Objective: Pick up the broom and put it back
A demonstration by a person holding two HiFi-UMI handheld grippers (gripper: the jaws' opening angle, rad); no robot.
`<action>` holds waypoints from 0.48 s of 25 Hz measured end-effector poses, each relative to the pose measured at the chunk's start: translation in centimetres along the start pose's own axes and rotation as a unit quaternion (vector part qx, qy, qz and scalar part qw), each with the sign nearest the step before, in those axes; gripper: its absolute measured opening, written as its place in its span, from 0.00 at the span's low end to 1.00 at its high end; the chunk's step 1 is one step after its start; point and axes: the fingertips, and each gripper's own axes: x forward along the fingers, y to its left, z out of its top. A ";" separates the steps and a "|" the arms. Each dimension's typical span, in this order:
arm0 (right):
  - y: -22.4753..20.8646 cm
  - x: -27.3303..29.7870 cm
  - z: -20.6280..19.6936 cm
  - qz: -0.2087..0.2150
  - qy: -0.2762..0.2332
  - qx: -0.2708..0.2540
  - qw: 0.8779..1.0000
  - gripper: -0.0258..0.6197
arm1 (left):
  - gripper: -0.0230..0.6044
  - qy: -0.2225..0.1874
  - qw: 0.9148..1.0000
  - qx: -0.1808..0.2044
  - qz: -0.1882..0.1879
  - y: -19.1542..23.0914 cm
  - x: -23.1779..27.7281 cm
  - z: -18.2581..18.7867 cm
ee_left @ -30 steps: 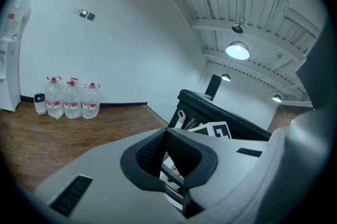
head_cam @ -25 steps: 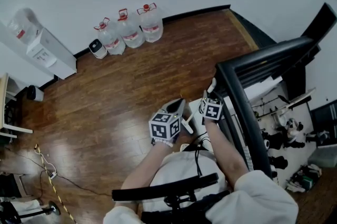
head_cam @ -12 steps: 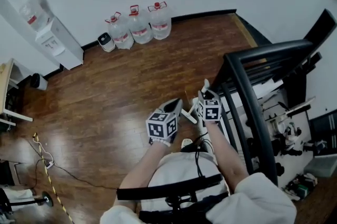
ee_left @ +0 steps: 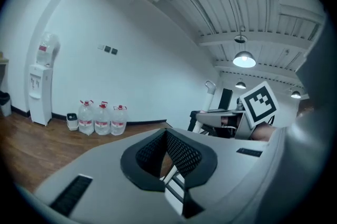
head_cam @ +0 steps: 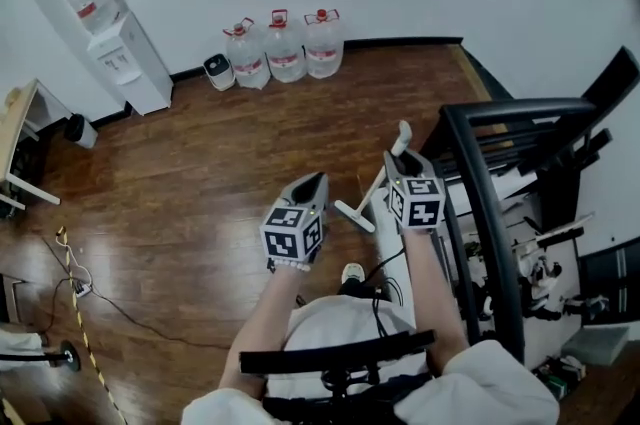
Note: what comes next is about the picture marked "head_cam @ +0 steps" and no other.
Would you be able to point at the person's right forearm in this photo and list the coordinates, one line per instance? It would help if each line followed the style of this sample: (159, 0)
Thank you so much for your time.
(430, 283)

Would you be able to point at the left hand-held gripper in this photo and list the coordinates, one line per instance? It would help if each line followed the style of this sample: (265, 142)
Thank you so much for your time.
(285, 238)

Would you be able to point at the black cabinet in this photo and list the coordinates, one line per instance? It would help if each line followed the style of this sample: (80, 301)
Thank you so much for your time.
(610, 283)

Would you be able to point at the grey box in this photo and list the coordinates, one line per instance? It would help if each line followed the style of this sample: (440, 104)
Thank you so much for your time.
(597, 345)

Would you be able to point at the black staircase post and treads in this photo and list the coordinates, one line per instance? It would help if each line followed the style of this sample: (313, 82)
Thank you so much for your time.
(615, 78)

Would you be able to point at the person's left forearm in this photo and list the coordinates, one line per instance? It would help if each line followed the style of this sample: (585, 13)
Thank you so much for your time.
(265, 313)

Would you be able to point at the person's white shoe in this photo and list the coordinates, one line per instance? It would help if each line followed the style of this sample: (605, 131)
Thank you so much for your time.
(352, 272)

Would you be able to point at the white water dispenser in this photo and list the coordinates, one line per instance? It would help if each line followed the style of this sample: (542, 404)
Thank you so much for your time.
(145, 73)

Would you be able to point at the green box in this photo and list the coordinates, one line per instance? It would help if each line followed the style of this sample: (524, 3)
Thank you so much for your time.
(556, 385)

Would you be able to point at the clear water jug red cap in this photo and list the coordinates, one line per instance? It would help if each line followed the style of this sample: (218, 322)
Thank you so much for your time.
(285, 50)
(323, 48)
(246, 58)

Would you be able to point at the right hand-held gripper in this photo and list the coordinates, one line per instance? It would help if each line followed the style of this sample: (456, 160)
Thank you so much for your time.
(417, 208)

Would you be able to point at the light wooden desk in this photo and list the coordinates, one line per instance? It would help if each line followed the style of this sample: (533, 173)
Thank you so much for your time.
(17, 128)

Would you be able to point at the white power strip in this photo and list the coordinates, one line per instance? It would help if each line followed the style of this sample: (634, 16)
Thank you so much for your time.
(82, 289)

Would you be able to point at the white and black machine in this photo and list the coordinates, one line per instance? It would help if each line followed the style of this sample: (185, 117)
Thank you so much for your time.
(540, 278)

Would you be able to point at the person's white shirt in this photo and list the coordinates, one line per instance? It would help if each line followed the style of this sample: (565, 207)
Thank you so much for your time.
(340, 323)

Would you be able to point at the yellow and black striped tape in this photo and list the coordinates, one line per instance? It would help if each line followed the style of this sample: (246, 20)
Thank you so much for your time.
(82, 332)

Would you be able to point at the black metal stair railing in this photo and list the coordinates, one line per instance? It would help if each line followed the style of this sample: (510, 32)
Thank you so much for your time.
(480, 193)

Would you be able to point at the white board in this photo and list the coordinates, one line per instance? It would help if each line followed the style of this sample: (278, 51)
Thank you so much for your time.
(565, 230)

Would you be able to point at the black round base stand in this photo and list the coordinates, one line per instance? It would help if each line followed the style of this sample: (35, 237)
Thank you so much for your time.
(70, 355)

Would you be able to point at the small white appliance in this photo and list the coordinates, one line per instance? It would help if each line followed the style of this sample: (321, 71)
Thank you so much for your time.
(218, 70)

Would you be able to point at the black chest harness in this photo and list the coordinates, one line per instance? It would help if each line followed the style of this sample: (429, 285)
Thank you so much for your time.
(330, 353)

